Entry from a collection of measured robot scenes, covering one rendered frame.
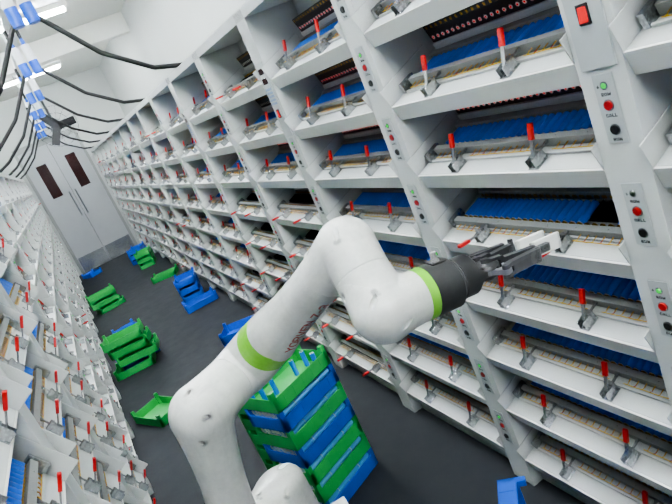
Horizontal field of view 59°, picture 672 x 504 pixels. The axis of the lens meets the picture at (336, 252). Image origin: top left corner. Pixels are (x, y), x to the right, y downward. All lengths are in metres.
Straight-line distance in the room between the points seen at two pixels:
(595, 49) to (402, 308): 0.52
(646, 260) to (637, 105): 0.30
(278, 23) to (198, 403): 1.49
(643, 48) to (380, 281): 0.53
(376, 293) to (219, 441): 0.48
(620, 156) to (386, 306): 0.49
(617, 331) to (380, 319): 0.65
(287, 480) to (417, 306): 0.72
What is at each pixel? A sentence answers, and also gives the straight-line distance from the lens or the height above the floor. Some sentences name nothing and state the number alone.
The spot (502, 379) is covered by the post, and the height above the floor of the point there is 0.40.
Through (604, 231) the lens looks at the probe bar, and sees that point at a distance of 1.32.
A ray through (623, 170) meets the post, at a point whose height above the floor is 1.10.
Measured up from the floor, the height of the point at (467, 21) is 1.42.
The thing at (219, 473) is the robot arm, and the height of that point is 0.82.
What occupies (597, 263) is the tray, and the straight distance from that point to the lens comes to 1.31.
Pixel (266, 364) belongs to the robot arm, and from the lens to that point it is 1.23.
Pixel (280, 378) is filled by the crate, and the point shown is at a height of 0.48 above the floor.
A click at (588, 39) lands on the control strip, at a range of 1.10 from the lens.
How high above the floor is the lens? 1.45
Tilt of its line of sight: 16 degrees down
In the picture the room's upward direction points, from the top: 24 degrees counter-clockwise
